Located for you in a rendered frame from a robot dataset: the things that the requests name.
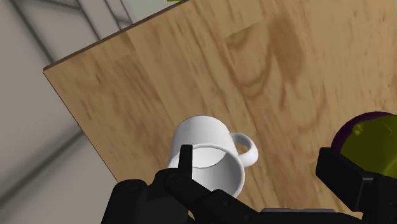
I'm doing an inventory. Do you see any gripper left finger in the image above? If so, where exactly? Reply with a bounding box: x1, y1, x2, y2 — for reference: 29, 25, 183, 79
101, 144, 261, 224

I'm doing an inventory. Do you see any white mug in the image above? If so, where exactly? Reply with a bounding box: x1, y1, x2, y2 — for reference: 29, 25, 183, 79
167, 115, 259, 199

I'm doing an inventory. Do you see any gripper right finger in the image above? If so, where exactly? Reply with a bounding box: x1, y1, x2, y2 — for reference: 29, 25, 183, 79
315, 147, 397, 224

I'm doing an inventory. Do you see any purple and green bowl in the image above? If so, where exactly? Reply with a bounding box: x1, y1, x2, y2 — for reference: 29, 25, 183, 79
330, 111, 397, 179

